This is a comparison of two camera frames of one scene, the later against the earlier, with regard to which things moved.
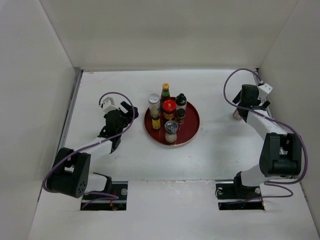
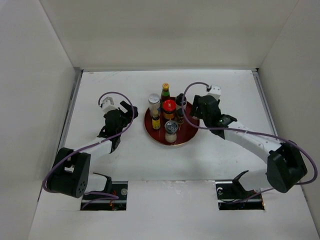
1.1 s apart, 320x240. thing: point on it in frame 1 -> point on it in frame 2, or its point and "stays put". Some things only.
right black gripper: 238,98 -> 196,104
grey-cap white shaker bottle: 171,128 stays put
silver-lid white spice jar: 154,104 stays put
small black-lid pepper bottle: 181,113 stays put
